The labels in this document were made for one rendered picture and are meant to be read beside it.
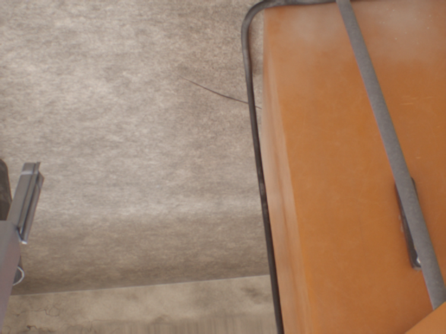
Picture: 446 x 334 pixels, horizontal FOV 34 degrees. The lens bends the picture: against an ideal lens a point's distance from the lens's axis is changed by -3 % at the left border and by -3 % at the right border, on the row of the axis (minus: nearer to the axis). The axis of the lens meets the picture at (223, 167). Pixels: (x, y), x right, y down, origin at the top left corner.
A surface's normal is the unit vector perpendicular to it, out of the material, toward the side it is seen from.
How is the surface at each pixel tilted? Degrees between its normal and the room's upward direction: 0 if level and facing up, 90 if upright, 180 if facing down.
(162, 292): 90
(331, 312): 90
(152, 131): 0
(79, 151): 0
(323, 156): 90
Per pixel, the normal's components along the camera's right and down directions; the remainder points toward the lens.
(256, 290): 0.04, -0.42
